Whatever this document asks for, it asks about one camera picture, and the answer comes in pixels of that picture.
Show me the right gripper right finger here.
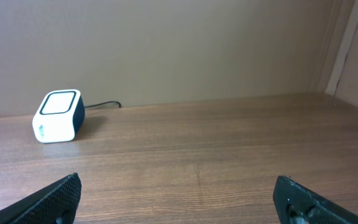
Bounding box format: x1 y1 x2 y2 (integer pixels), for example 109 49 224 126
273 175 358 224

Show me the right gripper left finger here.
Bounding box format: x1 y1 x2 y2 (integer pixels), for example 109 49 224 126
0 172 82 224

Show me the white barcode scanner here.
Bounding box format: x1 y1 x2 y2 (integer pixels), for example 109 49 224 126
32 89 85 144

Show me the black scanner cable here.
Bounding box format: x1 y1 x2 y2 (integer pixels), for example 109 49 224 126
84 100 122 110

